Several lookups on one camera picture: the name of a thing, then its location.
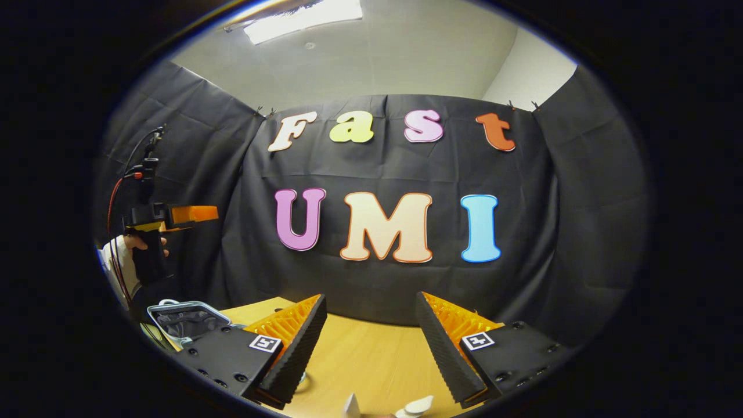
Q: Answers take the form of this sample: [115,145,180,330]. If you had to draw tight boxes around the black backdrop cloth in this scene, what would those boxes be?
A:
[96,61,650,349]

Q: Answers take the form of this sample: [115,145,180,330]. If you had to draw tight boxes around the slim white capped skin care tube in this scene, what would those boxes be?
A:
[395,395,435,417]

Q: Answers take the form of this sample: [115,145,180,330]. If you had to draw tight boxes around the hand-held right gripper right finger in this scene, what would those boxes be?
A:
[415,291,578,408]

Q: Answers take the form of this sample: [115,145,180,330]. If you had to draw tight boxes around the black cable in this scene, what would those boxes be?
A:
[123,129,160,178]

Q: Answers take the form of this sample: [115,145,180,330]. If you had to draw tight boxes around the red cable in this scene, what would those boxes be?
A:
[106,172,143,297]

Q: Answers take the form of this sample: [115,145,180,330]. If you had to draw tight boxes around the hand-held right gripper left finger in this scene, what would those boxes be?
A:
[174,294,327,410]

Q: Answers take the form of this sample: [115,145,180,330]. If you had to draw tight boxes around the light blue suitcase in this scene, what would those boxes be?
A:
[147,299,311,397]

